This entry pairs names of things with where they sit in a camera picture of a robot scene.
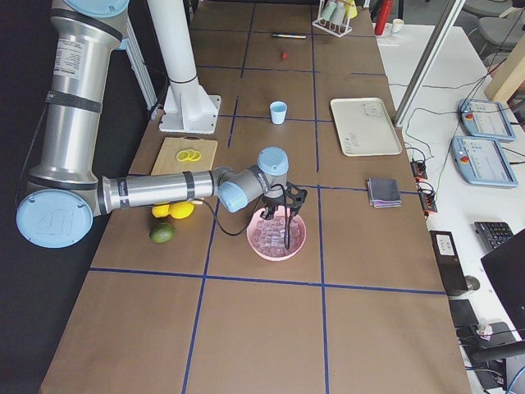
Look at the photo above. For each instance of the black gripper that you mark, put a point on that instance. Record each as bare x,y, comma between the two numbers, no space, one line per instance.
272,203

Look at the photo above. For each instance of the clear ice cubes pile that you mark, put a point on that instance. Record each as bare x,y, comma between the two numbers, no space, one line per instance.
267,237

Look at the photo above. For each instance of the steel muddler black tip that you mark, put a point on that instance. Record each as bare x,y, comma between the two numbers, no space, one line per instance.
288,36

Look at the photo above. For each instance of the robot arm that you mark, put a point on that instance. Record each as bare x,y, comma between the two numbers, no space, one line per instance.
63,196

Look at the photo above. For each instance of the light blue cup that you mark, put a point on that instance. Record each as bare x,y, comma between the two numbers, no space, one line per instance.
278,110

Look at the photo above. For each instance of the white paper cup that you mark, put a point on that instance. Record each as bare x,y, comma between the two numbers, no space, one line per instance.
396,25

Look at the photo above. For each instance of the pink bowl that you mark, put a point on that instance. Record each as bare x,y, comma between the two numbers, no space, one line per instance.
278,213

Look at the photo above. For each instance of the yellow lemon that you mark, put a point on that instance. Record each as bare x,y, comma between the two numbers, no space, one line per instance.
161,210
181,210

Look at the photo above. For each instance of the folded grey cloth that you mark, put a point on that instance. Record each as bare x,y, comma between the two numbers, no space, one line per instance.
383,193

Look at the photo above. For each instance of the lemon slices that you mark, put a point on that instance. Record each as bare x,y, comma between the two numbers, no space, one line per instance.
188,155

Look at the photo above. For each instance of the cream bear tray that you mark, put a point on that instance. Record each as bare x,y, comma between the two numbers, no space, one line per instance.
364,127

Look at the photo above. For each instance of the wooden cutting board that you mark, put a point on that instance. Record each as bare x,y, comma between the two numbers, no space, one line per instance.
167,162

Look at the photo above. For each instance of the green avocado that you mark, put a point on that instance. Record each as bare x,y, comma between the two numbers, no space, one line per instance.
162,233

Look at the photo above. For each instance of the black box device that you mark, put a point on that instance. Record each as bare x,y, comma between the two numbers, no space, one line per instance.
448,263

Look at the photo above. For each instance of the blue teach pendant near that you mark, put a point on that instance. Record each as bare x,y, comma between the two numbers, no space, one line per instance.
481,162

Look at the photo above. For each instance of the blue teach pendant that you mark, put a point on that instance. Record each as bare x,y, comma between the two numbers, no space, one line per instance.
481,162
485,118

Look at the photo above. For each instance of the black keyboard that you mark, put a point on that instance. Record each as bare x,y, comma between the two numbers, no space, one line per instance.
493,234

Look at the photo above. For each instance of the blue teach pendant far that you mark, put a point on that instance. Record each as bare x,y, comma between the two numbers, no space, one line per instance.
485,118

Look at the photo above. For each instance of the red bottle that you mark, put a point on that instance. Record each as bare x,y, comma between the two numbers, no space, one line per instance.
382,17

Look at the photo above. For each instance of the black laptop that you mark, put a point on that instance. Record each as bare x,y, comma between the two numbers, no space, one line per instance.
504,267

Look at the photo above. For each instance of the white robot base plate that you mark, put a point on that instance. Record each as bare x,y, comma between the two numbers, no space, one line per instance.
179,121

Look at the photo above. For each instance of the white wire cup rack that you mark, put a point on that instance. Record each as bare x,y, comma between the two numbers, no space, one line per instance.
335,16

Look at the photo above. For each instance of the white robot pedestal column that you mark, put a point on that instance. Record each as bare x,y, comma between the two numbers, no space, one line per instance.
171,29

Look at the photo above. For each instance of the aluminium frame post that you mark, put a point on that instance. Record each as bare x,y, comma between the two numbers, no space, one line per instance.
430,52

